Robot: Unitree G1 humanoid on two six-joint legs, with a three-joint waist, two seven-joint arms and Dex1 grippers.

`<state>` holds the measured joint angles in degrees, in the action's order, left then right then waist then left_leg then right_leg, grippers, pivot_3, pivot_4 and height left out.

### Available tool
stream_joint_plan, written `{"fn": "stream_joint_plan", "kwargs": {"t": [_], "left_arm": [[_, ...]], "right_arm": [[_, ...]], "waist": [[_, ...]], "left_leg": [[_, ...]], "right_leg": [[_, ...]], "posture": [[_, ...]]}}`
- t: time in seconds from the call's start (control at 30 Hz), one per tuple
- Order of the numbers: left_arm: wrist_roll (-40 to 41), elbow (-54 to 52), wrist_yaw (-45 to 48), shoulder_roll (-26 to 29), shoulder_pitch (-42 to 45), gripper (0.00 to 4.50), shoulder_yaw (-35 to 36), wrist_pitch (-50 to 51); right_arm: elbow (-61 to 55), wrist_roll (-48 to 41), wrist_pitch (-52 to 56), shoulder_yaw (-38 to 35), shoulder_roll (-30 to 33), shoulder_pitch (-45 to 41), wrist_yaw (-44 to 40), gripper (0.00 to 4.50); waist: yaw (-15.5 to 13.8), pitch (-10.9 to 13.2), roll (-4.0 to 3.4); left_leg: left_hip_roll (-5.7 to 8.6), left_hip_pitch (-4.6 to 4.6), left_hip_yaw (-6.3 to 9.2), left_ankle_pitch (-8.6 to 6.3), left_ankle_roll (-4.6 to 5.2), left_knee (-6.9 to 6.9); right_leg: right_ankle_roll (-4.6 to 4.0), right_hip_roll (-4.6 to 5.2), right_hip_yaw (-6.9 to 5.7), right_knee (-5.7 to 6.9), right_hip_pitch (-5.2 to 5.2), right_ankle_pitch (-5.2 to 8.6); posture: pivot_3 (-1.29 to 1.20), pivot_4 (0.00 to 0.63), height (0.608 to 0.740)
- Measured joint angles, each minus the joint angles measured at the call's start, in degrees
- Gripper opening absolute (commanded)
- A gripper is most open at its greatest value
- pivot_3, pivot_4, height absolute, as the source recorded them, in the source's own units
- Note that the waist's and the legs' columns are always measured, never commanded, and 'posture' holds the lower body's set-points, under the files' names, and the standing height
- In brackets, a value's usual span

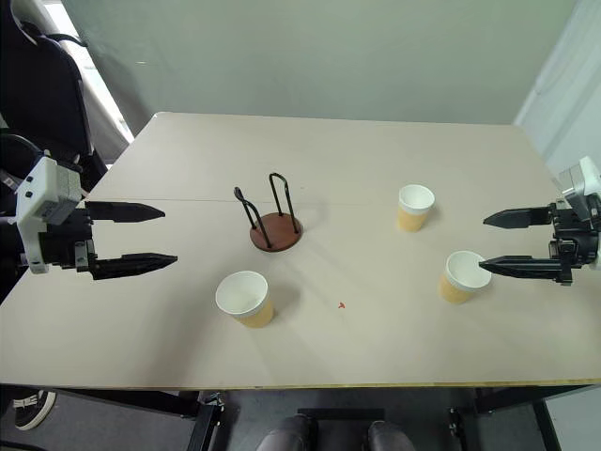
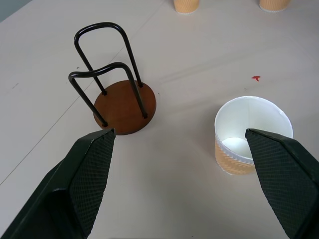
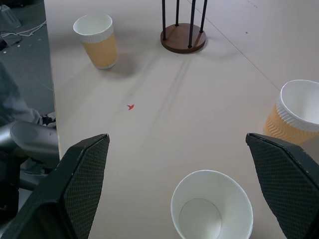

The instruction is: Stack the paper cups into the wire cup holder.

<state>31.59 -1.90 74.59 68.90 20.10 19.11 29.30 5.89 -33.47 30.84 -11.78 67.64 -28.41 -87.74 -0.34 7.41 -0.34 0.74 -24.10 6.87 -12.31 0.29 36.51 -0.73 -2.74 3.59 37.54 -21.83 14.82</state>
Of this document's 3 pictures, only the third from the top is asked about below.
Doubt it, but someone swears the silver robot body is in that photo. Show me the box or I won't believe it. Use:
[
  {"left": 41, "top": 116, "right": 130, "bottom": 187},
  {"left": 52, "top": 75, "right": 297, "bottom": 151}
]
[{"left": 0, "top": 120, "right": 60, "bottom": 195}]

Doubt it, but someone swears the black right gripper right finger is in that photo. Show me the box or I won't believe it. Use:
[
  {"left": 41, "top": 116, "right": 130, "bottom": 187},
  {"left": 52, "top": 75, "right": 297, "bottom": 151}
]
[{"left": 245, "top": 132, "right": 319, "bottom": 239}]

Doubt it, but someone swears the white cable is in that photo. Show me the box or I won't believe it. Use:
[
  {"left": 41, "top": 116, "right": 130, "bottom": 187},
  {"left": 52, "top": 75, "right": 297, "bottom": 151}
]
[{"left": 0, "top": 20, "right": 47, "bottom": 38}]

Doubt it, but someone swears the white paper cup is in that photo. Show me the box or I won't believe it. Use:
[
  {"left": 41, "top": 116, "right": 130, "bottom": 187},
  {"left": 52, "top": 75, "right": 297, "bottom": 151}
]
[{"left": 170, "top": 169, "right": 254, "bottom": 239}]

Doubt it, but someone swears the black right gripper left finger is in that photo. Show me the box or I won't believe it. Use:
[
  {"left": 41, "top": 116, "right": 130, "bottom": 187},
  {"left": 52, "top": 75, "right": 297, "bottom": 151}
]
[{"left": 0, "top": 133, "right": 110, "bottom": 239}]

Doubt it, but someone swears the wooden base cup stand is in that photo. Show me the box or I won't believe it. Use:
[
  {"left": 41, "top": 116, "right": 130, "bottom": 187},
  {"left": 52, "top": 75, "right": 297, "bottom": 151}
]
[{"left": 160, "top": 0, "right": 208, "bottom": 54}]

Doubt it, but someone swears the orange ribbed paper cup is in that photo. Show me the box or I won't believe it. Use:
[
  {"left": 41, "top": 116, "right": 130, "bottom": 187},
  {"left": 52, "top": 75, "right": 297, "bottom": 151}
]
[
  {"left": 73, "top": 13, "right": 118, "bottom": 70},
  {"left": 263, "top": 79, "right": 319, "bottom": 145}
]

